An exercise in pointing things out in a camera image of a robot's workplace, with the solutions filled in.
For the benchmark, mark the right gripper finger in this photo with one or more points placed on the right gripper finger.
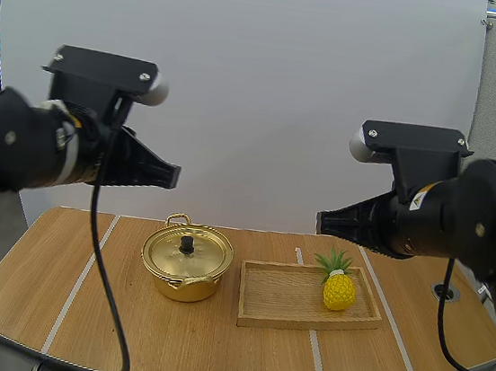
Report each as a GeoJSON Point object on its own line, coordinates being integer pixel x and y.
{"type": "Point", "coordinates": [356, 223]}

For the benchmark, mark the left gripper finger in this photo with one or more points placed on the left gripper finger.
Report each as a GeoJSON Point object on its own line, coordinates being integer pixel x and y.
{"type": "Point", "coordinates": [150, 173]}

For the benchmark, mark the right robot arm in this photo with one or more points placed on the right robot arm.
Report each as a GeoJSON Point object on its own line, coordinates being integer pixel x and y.
{"type": "Point", "coordinates": [476, 209]}

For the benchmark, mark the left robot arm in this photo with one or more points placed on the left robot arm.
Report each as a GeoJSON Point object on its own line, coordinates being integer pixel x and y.
{"type": "Point", "coordinates": [13, 143]}

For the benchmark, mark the yellow toy pineapple green crown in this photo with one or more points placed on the yellow toy pineapple green crown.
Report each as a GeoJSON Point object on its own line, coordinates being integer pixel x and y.
{"type": "Point", "coordinates": [340, 292]}

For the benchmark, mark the gold lid with black knob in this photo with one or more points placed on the gold lid with black knob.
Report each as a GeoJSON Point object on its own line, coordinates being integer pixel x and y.
{"type": "Point", "coordinates": [167, 257]}

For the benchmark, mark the shallow wooden tray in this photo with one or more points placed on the shallow wooden tray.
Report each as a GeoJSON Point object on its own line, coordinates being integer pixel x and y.
{"type": "Point", "coordinates": [280, 293]}

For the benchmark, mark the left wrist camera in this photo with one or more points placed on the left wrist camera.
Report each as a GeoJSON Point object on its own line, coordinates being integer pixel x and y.
{"type": "Point", "coordinates": [98, 74]}

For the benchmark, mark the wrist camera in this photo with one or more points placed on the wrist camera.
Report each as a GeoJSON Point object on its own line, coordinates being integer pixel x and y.
{"type": "Point", "coordinates": [420, 145]}
{"type": "Point", "coordinates": [98, 74]}

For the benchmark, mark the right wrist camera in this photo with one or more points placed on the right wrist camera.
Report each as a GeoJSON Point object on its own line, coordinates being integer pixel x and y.
{"type": "Point", "coordinates": [420, 145]}

